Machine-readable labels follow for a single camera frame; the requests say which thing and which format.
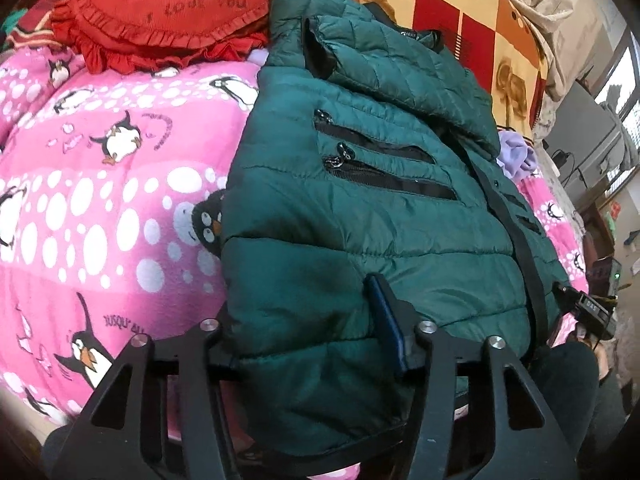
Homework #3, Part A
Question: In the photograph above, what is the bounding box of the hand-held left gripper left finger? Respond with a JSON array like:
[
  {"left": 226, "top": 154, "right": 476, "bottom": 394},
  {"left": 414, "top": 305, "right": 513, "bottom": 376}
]
[{"left": 52, "top": 319, "right": 241, "bottom": 480}]

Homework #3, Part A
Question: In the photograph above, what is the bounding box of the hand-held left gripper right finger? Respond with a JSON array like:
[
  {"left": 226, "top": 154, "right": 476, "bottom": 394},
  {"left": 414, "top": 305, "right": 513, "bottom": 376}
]
[{"left": 367, "top": 274, "right": 581, "bottom": 480}]

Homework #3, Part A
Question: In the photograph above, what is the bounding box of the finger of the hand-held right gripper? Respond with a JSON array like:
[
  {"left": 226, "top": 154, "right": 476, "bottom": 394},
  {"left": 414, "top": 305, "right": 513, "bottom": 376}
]
[{"left": 552, "top": 284, "right": 581, "bottom": 313}]

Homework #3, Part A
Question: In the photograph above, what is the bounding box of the green puffer jacket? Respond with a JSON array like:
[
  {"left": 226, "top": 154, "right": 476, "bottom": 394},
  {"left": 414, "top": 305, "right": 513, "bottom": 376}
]
[{"left": 217, "top": 0, "right": 573, "bottom": 466}]

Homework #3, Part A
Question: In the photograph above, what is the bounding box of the person's leg in dark pants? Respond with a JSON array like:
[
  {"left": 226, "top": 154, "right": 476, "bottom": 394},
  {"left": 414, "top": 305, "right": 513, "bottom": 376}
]
[{"left": 525, "top": 342, "right": 629, "bottom": 480}]

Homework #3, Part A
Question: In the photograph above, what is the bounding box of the purple cloth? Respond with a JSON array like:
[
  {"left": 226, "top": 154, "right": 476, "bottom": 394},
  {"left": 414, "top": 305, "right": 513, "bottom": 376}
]
[{"left": 497, "top": 130, "right": 539, "bottom": 181}]

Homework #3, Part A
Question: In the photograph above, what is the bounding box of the pink penguin blanket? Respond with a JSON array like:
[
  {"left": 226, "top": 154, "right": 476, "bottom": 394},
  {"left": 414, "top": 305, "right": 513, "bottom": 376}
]
[{"left": 0, "top": 42, "right": 591, "bottom": 480}]

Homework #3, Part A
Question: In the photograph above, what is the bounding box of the orange red checkered floral blanket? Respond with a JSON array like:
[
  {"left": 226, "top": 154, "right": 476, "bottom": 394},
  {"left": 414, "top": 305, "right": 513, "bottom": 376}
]
[{"left": 307, "top": 0, "right": 548, "bottom": 142}]

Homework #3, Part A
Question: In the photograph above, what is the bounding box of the beige curtain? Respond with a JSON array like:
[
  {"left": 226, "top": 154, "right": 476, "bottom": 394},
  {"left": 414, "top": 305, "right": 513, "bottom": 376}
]
[{"left": 505, "top": 0, "right": 601, "bottom": 102}]

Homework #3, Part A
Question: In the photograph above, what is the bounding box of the red ruffled pillow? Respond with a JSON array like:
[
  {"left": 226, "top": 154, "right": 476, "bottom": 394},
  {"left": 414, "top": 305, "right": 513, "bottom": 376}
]
[{"left": 50, "top": 0, "right": 321, "bottom": 74}]

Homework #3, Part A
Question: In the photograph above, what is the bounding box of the green cloth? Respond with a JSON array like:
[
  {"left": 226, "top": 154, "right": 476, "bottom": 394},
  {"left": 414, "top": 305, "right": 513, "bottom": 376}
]
[{"left": 0, "top": 7, "right": 32, "bottom": 37}]

